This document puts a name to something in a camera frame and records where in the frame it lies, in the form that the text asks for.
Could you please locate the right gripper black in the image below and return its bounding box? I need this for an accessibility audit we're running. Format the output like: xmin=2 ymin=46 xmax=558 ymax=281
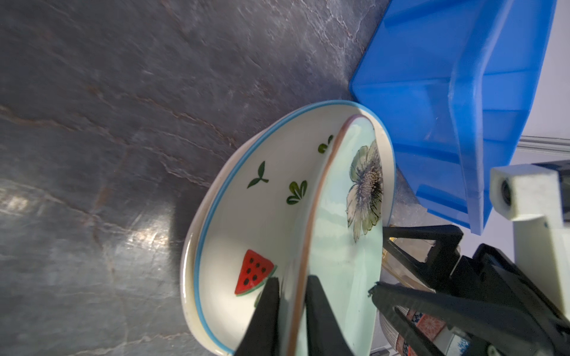
xmin=369 ymin=225 xmax=569 ymax=355

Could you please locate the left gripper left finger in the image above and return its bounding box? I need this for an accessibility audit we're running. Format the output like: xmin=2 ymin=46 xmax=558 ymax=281
xmin=235 ymin=277 xmax=280 ymax=356

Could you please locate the white watermelon plate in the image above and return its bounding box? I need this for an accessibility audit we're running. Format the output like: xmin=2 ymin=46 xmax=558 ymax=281
xmin=180 ymin=100 xmax=393 ymax=355

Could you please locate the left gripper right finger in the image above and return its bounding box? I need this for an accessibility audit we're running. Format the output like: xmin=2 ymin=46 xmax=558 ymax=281
xmin=305 ymin=275 xmax=353 ymax=356

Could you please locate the yellow glass cup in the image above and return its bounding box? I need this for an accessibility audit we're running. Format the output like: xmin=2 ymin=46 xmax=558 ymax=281
xmin=382 ymin=237 xmax=434 ymax=292

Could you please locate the blue plastic bin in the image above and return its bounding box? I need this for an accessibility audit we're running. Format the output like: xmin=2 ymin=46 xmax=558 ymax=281
xmin=350 ymin=0 xmax=557 ymax=234

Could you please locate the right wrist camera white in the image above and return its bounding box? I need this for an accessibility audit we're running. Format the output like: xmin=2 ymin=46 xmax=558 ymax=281
xmin=490 ymin=160 xmax=569 ymax=317

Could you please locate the green flower plate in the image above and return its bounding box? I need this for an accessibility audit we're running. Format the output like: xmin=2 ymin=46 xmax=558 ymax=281
xmin=278 ymin=114 xmax=396 ymax=355

